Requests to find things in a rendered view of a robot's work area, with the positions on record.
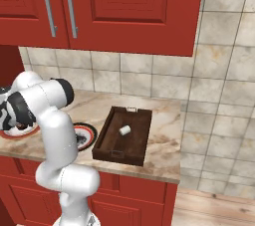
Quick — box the grey cupboard handle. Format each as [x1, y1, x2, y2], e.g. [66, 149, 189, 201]
[64, 0, 80, 40]
[40, 0, 59, 38]

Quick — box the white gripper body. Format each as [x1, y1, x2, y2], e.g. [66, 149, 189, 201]
[0, 86, 15, 131]

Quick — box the white plate with red rim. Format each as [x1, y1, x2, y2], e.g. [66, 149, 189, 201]
[0, 121, 41, 140]

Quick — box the reddish dessert piece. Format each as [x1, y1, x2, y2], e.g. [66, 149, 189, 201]
[15, 121, 34, 131]

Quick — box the white plate with black rim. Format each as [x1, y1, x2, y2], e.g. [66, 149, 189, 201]
[73, 121, 99, 152]

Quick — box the red upper cupboard door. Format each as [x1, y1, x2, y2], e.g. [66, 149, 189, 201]
[58, 0, 206, 58]
[0, 0, 71, 51]

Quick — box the red lower cupboard door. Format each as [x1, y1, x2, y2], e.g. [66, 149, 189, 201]
[87, 169, 178, 226]
[0, 154, 64, 226]

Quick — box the red cupboard door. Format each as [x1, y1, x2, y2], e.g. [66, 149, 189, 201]
[0, 154, 64, 226]
[0, 0, 71, 51]
[58, 0, 206, 58]
[87, 169, 178, 226]

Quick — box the dark dessert piece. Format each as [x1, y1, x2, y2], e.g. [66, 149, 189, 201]
[75, 133, 89, 148]

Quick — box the dark wooden tray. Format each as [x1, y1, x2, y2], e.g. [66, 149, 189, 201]
[92, 106, 153, 167]

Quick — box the white marshmallow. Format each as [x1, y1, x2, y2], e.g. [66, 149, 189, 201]
[119, 124, 132, 136]

